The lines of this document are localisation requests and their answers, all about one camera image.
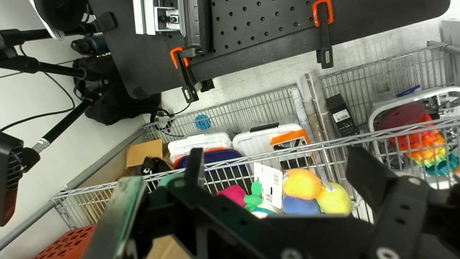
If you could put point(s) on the red toy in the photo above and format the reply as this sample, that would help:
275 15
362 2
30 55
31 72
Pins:
405 120

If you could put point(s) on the black round fan device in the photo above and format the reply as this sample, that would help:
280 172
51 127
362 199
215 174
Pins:
9 177

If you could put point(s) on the small brown cardboard box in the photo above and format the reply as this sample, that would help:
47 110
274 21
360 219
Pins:
145 151

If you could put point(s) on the rainbow coloured toy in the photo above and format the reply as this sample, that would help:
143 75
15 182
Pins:
426 149

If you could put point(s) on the black device white label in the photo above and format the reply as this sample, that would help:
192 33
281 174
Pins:
341 115

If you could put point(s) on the orange ball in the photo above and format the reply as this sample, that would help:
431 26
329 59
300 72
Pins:
303 183

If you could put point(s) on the black camera stand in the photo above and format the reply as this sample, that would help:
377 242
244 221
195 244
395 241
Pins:
30 65

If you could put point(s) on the blue ball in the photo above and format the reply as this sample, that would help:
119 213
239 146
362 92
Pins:
300 208

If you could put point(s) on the orange black clamp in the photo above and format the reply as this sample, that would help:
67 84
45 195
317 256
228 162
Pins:
189 72
326 33

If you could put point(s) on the dark blue cloth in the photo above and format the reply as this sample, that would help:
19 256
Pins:
216 156

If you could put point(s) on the yellow ball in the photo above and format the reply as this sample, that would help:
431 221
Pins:
334 199

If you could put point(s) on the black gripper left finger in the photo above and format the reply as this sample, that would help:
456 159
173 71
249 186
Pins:
195 167

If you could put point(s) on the white plastic case orange insert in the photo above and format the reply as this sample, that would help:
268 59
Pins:
264 139

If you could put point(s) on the black perforated table board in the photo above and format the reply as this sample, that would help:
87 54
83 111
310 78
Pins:
268 29

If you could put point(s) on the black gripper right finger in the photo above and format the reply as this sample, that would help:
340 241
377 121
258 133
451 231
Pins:
375 177

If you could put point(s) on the black backpack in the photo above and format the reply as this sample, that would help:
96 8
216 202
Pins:
116 103

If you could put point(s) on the orange perforated crate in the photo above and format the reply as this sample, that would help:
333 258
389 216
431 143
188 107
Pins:
67 244

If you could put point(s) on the small blue round toy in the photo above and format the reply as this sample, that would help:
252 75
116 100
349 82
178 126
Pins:
203 123

